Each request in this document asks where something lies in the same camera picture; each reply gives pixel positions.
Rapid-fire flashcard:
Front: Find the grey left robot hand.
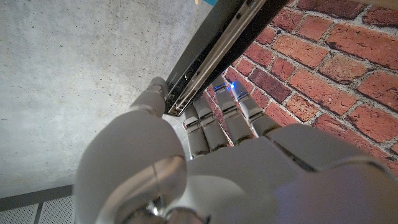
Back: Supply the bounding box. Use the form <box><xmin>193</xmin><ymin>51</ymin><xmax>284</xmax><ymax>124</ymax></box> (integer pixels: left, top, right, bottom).
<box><xmin>74</xmin><ymin>75</ymin><xmax>398</xmax><ymax>224</ymax></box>

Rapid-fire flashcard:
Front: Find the black stapler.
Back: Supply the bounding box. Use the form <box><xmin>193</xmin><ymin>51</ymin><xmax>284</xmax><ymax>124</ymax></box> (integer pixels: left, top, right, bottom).
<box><xmin>164</xmin><ymin>0</ymin><xmax>290</xmax><ymax>118</ymax></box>

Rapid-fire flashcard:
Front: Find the red brick printed backdrop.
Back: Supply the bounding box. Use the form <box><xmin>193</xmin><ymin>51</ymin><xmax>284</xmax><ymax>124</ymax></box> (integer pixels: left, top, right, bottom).
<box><xmin>183</xmin><ymin>0</ymin><xmax>398</xmax><ymax>175</ymax></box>

